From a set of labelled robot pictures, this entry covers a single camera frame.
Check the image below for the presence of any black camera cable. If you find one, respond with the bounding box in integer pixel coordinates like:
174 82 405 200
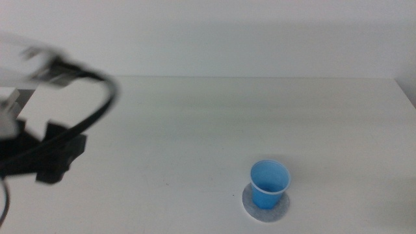
0 57 120 178

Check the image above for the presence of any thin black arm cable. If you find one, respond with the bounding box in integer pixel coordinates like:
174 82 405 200
0 177 11 228

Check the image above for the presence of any round grey cup mat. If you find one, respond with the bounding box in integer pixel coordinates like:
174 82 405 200
242 181 291 224

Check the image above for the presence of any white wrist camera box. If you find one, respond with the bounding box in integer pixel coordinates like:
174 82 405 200
0 31 66 86

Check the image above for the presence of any blue plastic cup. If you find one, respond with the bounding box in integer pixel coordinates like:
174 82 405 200
249 159 292 211

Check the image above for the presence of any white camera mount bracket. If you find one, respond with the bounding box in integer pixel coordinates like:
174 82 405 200
0 83 50 142

